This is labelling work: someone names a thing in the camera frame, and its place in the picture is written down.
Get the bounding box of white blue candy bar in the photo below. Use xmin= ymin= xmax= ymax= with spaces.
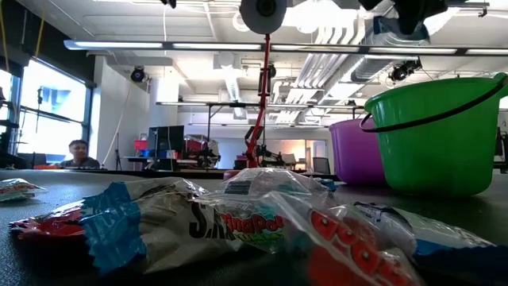
xmin=315 ymin=177 xmax=339 ymax=192
xmin=352 ymin=201 xmax=508 ymax=281
xmin=81 ymin=177 xmax=247 ymax=276

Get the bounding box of red Skittles candy packet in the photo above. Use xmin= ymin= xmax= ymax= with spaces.
xmin=10 ymin=198 xmax=87 ymax=242

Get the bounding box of black round ceiling fixture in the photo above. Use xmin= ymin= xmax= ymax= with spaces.
xmin=129 ymin=65 xmax=147 ymax=84
xmin=388 ymin=58 xmax=422 ymax=83

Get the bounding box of ceiling light strip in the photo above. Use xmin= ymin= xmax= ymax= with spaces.
xmin=63 ymin=38 xmax=508 ymax=56

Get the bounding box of red desk lamp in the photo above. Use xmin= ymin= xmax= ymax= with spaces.
xmin=223 ymin=0 xmax=287 ymax=180

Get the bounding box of black computer monitor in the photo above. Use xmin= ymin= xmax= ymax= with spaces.
xmin=148 ymin=125 xmax=186 ymax=160

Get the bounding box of green plastic bucket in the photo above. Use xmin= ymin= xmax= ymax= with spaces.
xmin=359 ymin=71 xmax=508 ymax=199

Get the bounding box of purple plastic bucket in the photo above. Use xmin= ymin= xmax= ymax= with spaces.
xmin=328 ymin=118 xmax=388 ymax=187

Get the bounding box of large window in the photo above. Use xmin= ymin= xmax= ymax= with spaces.
xmin=15 ymin=57 xmax=94 ymax=164

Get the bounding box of background desk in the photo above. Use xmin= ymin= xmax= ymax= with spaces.
xmin=125 ymin=154 xmax=223 ymax=172

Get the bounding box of grey office chair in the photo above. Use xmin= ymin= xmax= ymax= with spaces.
xmin=312 ymin=156 xmax=332 ymax=175

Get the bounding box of person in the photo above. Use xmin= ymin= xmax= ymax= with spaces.
xmin=59 ymin=138 xmax=101 ymax=170

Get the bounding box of black table mat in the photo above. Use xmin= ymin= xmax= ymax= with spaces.
xmin=0 ymin=168 xmax=508 ymax=286

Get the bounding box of silver air duct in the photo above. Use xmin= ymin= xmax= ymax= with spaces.
xmin=351 ymin=55 xmax=398 ymax=84

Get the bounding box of yellow cable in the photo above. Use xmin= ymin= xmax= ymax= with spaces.
xmin=34 ymin=6 xmax=48 ymax=59

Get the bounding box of clear ring pop packet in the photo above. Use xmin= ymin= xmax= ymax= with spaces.
xmin=0 ymin=177 xmax=48 ymax=203
xmin=196 ymin=168 xmax=342 ymax=255

